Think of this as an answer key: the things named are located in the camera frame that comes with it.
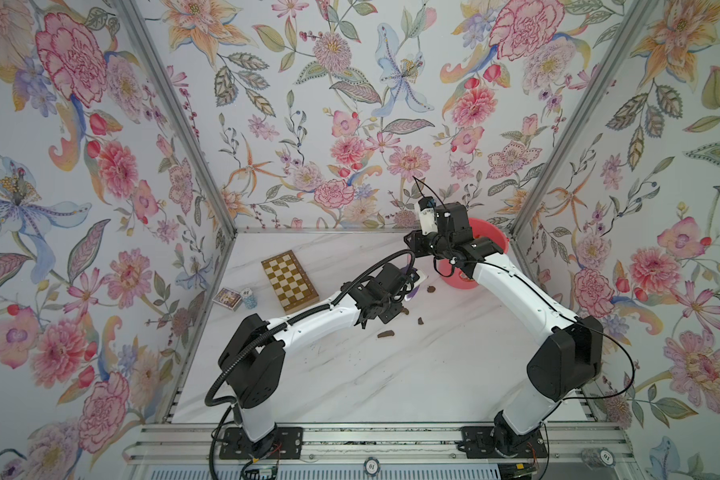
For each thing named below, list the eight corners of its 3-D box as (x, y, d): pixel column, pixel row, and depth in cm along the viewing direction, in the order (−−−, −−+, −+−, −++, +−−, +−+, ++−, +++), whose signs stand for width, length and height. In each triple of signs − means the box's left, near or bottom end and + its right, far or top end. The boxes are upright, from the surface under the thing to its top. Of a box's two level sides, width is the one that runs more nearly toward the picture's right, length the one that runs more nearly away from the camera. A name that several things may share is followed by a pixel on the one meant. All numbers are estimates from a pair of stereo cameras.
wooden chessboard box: (285, 316, 98) (284, 312, 96) (261, 264, 112) (260, 260, 110) (320, 299, 102) (319, 296, 100) (292, 252, 115) (291, 248, 114)
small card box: (214, 302, 102) (212, 298, 100) (224, 289, 105) (222, 286, 104) (237, 311, 100) (235, 308, 98) (247, 298, 103) (245, 295, 101)
